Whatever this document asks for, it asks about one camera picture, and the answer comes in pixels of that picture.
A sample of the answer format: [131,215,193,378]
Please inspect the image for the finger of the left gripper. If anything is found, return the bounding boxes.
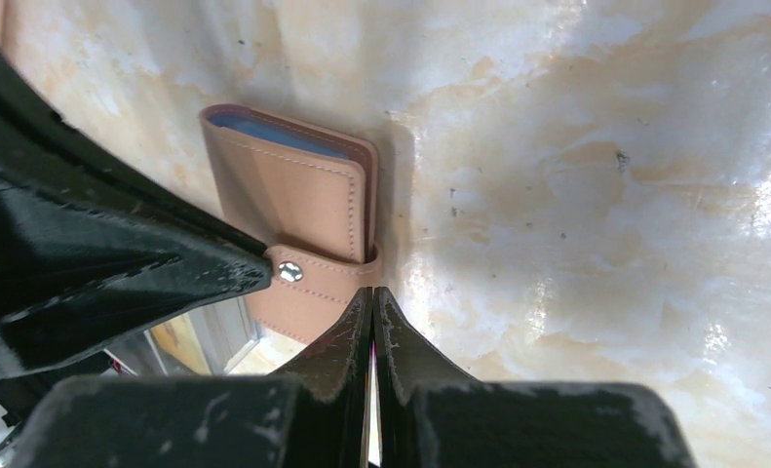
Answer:
[0,190,271,380]
[0,53,265,258]

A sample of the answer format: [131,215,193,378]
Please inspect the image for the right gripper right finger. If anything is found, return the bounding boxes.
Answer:
[372,288,695,467]

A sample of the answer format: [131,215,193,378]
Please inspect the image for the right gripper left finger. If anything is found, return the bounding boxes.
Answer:
[12,288,373,467]

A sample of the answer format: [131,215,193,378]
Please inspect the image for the clear plastic card box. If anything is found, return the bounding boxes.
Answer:
[105,297,262,376]

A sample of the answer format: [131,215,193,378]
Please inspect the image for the brown leather card holder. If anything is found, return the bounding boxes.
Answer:
[199,104,381,343]

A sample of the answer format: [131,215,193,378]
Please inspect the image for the yellow credit card stack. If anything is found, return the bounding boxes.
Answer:
[150,313,212,375]

